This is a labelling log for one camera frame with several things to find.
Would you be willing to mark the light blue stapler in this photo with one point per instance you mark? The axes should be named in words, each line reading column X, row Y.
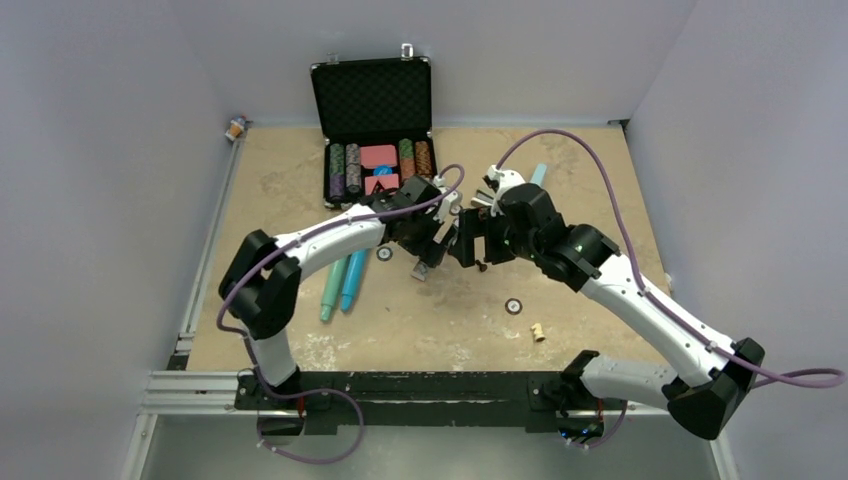
column 483, row 196

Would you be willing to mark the blue marker pen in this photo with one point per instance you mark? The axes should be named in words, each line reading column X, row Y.
column 352, row 279

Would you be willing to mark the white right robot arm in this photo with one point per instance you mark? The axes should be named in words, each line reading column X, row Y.
column 705, row 378

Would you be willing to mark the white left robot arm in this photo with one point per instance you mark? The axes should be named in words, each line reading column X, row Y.
column 261, row 285

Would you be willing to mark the black poker chip case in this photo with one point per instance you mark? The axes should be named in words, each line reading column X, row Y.
column 376, row 123

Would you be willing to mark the small bottle in corner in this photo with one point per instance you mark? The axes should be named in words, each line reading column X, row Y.
column 236, row 128

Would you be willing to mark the black table frame rail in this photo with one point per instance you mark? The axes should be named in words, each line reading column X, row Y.
column 534, row 401

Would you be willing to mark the green marker pen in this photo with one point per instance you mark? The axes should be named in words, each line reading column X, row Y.
column 332, row 288

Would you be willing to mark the red white staple box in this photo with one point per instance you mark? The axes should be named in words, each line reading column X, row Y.
column 420, row 271

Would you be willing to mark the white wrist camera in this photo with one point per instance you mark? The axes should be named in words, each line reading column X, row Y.
column 450, row 202
column 500, row 180

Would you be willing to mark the dark blue poker chip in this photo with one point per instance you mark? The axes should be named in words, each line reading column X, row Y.
column 384, row 254

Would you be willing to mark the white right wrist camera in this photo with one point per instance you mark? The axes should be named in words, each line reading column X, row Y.
column 500, row 180

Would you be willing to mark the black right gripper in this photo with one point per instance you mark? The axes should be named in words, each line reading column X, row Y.
column 473, row 224

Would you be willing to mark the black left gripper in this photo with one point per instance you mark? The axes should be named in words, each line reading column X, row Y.
column 428, row 251

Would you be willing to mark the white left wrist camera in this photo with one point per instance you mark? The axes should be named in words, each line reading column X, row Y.
column 450, row 202

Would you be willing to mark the brown poker chip bottom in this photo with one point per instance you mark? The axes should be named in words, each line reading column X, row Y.
column 513, row 306

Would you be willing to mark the light wooden chess piece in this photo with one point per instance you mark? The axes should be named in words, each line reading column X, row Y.
column 537, row 332

